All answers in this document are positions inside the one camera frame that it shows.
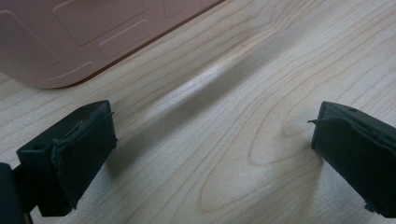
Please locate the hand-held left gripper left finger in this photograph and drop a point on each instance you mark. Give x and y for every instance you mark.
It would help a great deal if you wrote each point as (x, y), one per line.
(74, 155)

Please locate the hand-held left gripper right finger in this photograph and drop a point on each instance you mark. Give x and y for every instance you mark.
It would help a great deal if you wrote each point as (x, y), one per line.
(358, 152)

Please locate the pink plastic container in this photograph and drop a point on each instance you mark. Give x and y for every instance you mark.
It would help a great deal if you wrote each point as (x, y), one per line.
(77, 37)

